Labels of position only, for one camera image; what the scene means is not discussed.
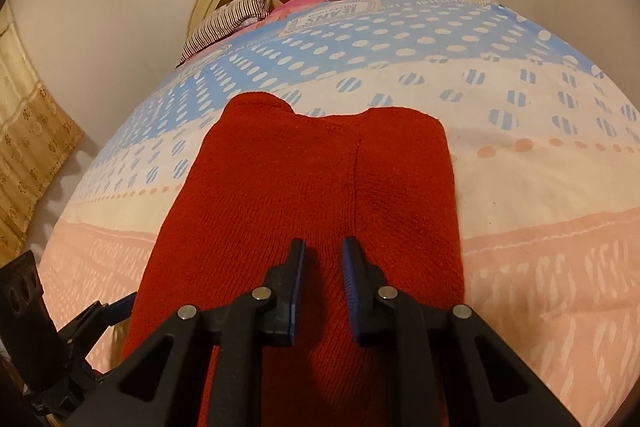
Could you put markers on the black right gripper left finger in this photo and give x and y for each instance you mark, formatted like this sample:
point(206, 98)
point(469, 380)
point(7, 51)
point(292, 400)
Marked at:
point(203, 357)

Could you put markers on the pink blue dotted bedspread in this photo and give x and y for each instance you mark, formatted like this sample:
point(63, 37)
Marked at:
point(545, 150)

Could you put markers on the beige floral curtain left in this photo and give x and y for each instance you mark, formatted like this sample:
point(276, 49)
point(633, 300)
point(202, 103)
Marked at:
point(37, 136)

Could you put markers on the striped pillow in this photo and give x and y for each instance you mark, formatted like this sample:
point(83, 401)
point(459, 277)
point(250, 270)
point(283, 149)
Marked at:
point(222, 23)

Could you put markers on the red knitted sweater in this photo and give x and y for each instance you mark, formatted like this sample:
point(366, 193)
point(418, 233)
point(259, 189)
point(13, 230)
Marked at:
point(265, 176)

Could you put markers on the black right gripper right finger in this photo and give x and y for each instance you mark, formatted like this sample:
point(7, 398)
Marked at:
point(442, 367)

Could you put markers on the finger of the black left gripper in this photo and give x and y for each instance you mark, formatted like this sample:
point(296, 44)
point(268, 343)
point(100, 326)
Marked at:
point(83, 332)

